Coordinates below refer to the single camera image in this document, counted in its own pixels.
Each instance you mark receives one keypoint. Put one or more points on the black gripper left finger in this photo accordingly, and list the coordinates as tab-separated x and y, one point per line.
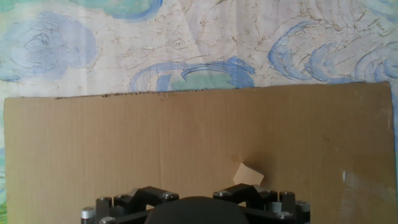
130	202

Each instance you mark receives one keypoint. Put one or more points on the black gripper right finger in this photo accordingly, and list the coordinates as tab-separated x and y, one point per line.
267	202

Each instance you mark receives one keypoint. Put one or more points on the small wooden cube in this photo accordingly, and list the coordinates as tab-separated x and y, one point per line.
247	175

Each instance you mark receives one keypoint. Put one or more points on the brown cardboard sheet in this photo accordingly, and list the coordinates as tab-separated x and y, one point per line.
155	140

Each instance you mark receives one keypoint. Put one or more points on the painted landscape tablecloth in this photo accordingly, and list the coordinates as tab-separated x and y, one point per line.
217	40

